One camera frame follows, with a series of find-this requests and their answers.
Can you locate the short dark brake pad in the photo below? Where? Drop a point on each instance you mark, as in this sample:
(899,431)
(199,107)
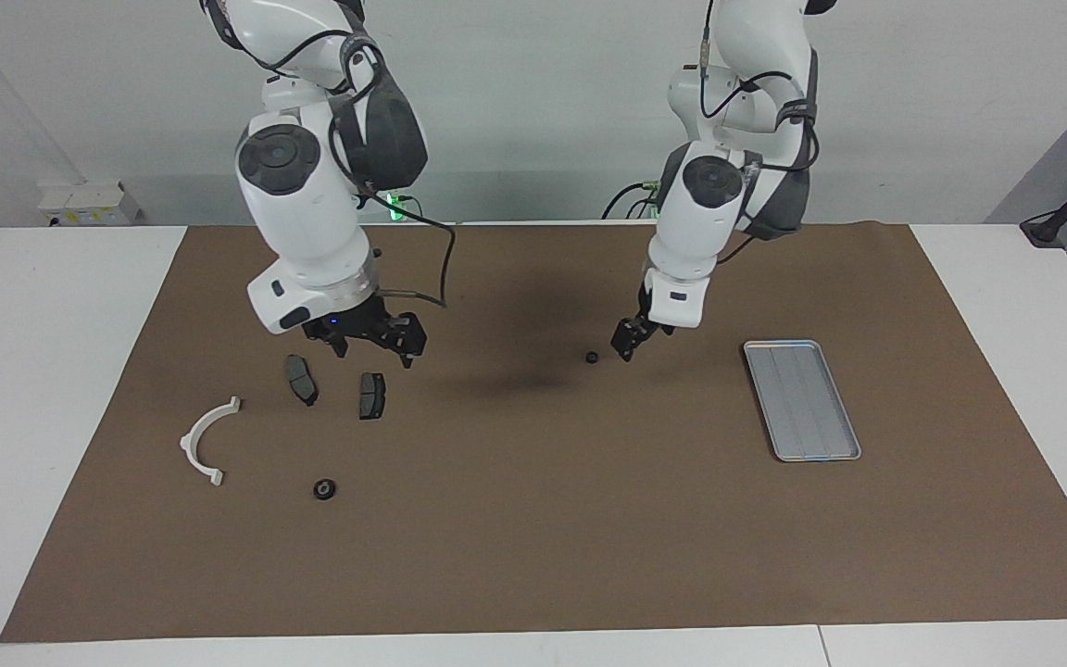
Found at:
(372,396)

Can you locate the brown table mat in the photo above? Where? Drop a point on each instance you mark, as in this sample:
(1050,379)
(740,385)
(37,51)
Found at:
(533,509)

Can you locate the large black bearing gear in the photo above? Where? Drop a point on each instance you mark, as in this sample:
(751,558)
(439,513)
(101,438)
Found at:
(325,489)

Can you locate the long dark brake pad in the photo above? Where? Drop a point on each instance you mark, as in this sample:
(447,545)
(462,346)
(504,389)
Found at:
(301,380)

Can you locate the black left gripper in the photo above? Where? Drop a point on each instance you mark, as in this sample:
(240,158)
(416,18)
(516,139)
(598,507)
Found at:
(654,329)

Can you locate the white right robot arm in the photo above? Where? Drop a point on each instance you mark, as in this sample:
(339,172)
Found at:
(311,213)

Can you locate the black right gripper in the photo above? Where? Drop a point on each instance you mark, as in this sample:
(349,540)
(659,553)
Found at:
(357,324)

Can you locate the white wall socket box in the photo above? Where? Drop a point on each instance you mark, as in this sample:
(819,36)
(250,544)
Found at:
(89,204)

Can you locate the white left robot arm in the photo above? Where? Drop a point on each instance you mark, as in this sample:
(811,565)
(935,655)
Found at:
(709,232)

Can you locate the silver ribbed metal tray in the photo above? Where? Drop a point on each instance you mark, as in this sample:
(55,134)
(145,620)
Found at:
(802,403)

